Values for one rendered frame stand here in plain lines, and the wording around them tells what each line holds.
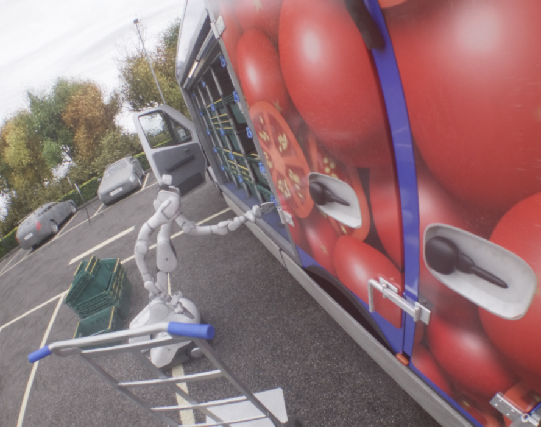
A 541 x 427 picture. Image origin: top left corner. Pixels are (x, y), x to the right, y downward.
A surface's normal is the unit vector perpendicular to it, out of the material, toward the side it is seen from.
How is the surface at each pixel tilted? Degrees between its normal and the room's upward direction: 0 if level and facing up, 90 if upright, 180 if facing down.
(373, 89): 90
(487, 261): 90
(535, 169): 90
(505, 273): 90
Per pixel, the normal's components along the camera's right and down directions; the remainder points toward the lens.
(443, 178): -0.87, 0.44
